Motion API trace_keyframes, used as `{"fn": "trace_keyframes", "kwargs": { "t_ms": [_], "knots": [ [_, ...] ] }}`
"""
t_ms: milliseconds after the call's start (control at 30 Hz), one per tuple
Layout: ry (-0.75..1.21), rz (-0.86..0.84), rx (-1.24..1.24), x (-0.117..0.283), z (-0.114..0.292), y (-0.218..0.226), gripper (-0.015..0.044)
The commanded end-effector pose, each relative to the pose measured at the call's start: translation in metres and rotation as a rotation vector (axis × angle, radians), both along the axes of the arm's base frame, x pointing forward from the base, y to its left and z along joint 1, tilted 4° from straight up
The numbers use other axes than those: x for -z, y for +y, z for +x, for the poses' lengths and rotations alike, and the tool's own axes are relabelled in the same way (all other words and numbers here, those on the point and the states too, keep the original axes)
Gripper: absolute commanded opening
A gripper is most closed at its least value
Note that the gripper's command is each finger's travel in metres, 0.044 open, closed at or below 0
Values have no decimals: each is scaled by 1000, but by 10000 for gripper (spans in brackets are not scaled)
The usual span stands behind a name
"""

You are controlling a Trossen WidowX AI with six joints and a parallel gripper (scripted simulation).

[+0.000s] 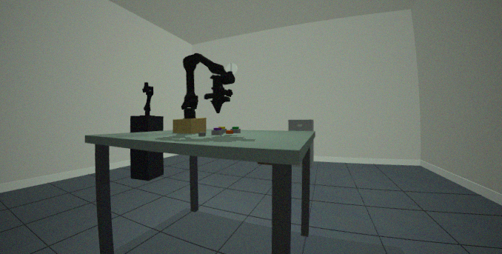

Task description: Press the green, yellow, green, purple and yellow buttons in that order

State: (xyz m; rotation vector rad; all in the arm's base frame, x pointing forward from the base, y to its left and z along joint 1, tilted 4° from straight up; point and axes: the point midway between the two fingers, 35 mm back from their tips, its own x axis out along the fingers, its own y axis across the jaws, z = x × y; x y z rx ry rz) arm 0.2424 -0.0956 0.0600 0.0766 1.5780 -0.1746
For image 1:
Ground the green button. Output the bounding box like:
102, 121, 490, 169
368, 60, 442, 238
230, 127, 241, 133

